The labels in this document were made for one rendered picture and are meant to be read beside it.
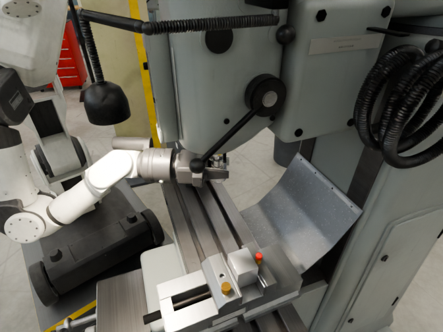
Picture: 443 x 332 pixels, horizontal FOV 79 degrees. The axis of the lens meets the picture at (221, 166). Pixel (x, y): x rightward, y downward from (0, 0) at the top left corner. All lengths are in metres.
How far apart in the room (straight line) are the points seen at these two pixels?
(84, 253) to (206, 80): 1.13
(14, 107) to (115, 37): 1.60
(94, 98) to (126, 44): 1.80
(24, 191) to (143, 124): 1.81
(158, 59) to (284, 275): 0.58
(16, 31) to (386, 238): 1.07
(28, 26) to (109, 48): 1.53
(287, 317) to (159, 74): 0.63
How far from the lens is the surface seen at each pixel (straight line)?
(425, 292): 2.25
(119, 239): 1.42
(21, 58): 0.75
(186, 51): 0.45
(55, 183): 1.29
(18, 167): 0.75
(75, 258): 1.42
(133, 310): 1.03
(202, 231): 0.90
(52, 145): 1.19
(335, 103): 0.58
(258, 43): 0.47
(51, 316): 1.55
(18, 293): 2.24
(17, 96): 0.74
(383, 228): 0.90
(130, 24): 0.35
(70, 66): 5.17
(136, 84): 2.35
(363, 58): 0.59
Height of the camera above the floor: 1.63
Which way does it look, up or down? 36 degrees down
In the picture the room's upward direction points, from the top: straight up
